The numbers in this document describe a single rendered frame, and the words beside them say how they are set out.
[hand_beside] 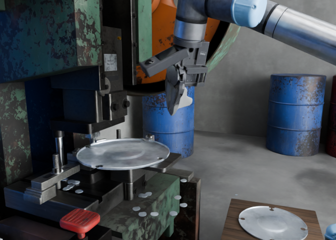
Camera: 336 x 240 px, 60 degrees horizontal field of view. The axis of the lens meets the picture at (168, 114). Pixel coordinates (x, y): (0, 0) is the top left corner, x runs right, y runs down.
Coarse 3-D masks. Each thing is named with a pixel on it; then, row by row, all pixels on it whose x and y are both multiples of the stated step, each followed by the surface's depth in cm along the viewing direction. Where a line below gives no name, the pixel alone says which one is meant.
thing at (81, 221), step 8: (64, 216) 60; (72, 216) 60; (80, 216) 60; (88, 216) 60; (96, 216) 60; (64, 224) 57; (72, 224) 57; (80, 224) 57; (88, 224) 57; (96, 224) 59; (80, 232) 56
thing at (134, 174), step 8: (168, 160) 86; (176, 160) 88; (144, 168) 82; (152, 168) 81; (160, 168) 80; (168, 168) 82; (112, 176) 90; (120, 176) 89; (128, 176) 88; (136, 176) 90; (144, 176) 95; (128, 184) 88; (136, 184) 91; (144, 184) 94; (128, 192) 89; (136, 192) 89
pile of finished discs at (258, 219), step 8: (248, 208) 142; (256, 208) 143; (264, 208) 143; (272, 208) 143; (240, 216) 136; (248, 216) 136; (256, 216) 136; (264, 216) 134; (272, 216) 134; (280, 216) 136; (288, 216) 136; (296, 216) 135; (240, 224) 128; (248, 224) 129; (256, 224) 129; (264, 224) 128; (272, 224) 128; (280, 224) 128; (288, 224) 129; (296, 224) 129; (304, 224) 129; (248, 232) 122; (256, 232) 123; (264, 232) 123; (272, 232) 123; (280, 232) 123; (288, 232) 123; (296, 232) 123; (304, 232) 123
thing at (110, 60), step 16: (112, 32) 89; (112, 48) 90; (112, 64) 90; (112, 80) 91; (64, 96) 89; (80, 96) 86; (96, 96) 84; (112, 96) 86; (64, 112) 90; (80, 112) 87; (96, 112) 85; (112, 112) 87
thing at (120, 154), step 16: (96, 144) 101; (112, 144) 101; (128, 144) 101; (144, 144) 101; (160, 144) 101; (80, 160) 86; (96, 160) 86; (112, 160) 86; (128, 160) 86; (144, 160) 86; (160, 160) 84
